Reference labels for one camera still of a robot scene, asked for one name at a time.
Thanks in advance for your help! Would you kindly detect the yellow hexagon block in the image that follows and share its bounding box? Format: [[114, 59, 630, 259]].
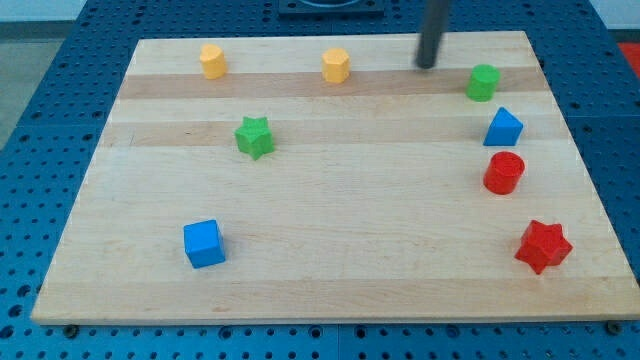
[[321, 48, 350, 84]]

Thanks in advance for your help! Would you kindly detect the red circle block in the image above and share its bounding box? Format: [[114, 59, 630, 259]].
[[483, 151, 525, 195]]

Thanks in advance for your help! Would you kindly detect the green circle block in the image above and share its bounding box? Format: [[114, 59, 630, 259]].
[[465, 64, 501, 102]]

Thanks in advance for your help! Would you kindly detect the wooden board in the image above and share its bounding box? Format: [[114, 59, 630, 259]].
[[32, 31, 639, 325]]

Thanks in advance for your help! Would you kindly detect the green star block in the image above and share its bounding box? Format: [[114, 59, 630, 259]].
[[234, 117, 275, 160]]

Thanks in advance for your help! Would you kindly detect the blue cube block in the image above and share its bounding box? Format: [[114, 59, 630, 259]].
[[183, 220, 226, 269]]

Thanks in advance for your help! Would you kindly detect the yellow heart block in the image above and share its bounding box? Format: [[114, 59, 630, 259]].
[[199, 44, 228, 80]]

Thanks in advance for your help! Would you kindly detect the blue triangle block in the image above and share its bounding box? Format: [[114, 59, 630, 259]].
[[483, 107, 524, 146]]

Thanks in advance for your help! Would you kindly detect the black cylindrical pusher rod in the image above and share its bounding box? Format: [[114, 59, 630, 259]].
[[415, 0, 451, 69]]

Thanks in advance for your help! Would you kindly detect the red star block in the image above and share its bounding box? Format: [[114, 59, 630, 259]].
[[514, 220, 573, 275]]

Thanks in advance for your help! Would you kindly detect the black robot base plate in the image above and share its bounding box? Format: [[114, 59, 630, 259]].
[[276, 0, 386, 17]]

